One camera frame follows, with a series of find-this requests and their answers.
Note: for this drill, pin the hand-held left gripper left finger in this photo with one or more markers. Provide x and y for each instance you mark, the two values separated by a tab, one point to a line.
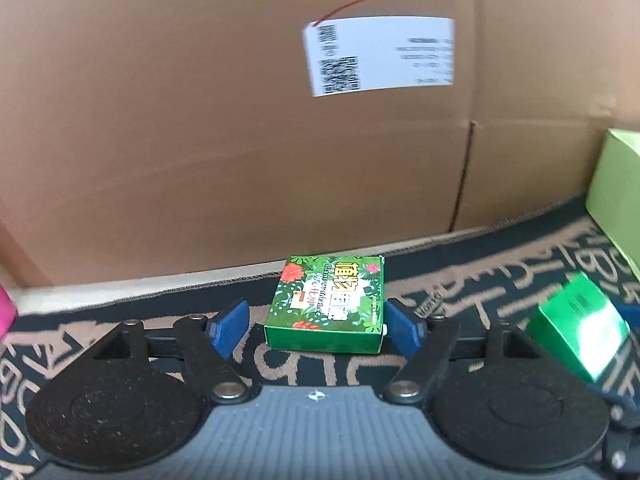
227	330

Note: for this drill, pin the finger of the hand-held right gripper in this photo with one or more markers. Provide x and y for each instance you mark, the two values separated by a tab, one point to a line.
629	317
622	410

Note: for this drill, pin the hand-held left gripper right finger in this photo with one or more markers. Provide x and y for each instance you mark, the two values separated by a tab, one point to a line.
402	327

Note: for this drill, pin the small shiny green box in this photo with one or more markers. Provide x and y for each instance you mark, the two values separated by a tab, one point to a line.
575	332

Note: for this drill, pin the green floral box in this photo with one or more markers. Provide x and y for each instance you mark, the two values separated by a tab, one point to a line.
327	305

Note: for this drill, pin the light green shoe box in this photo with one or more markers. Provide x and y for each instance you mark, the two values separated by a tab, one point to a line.
617	200

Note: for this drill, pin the black letter-patterned mat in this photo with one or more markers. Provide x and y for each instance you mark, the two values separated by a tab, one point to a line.
500	280

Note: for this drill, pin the large cardboard sheet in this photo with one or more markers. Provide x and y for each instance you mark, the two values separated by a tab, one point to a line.
175	135

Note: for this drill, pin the pink thermos bottle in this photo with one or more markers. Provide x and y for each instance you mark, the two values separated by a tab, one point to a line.
6	312

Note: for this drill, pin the white shipping label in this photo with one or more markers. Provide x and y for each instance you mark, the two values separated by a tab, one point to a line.
380	55

